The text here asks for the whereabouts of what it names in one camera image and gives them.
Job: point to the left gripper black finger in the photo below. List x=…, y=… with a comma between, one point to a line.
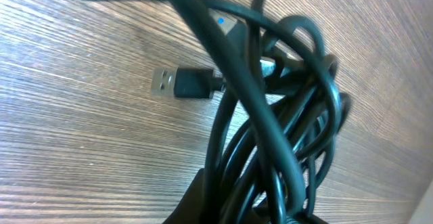
x=199, y=203

